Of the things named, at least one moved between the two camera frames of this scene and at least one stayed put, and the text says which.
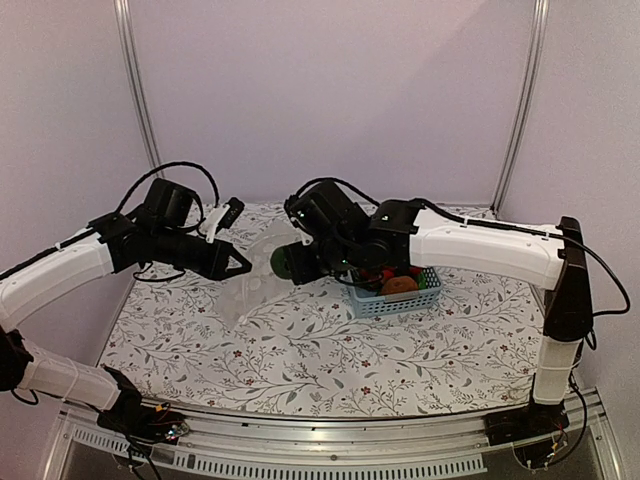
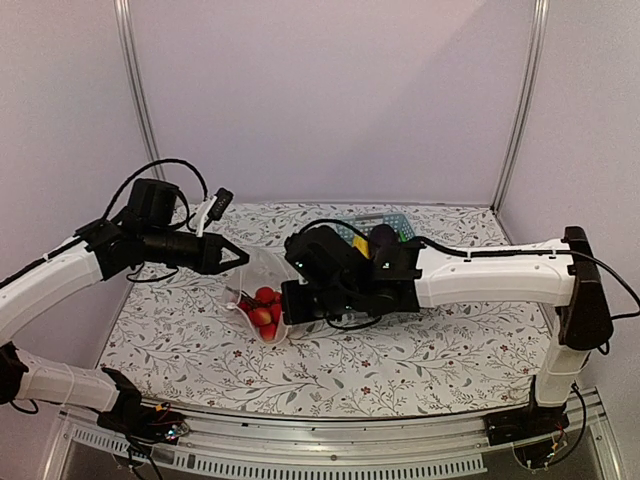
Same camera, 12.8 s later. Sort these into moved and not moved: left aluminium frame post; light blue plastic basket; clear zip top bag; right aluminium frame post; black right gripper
Moved: black right gripper; light blue plastic basket; clear zip top bag
Not moved: right aluminium frame post; left aluminium frame post
